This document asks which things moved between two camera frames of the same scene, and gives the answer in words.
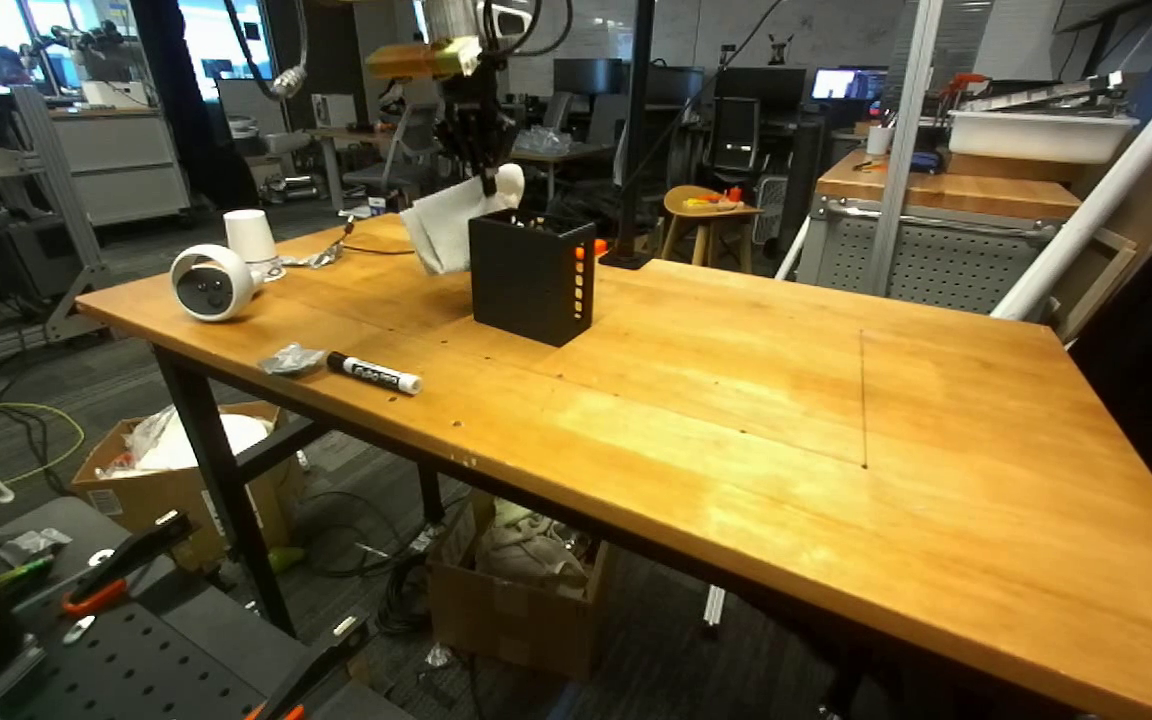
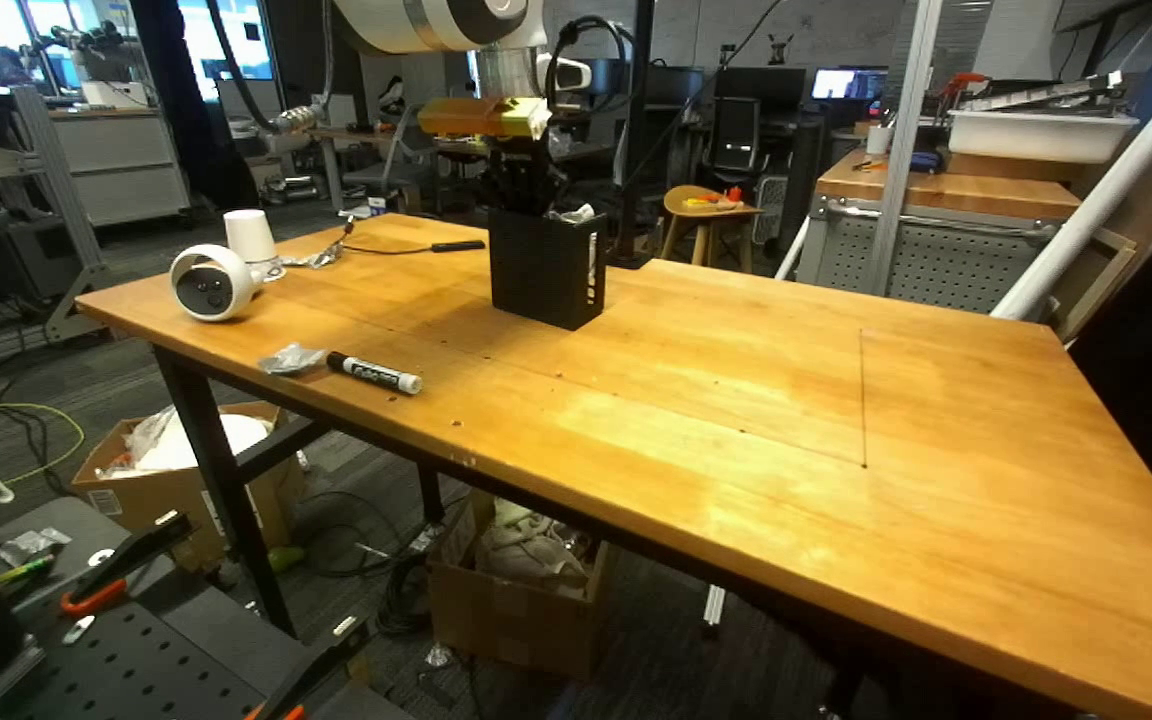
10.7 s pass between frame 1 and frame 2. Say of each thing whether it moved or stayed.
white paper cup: stayed
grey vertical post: stayed
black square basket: moved
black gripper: moved
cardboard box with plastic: stayed
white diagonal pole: stayed
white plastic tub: stayed
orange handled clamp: stayed
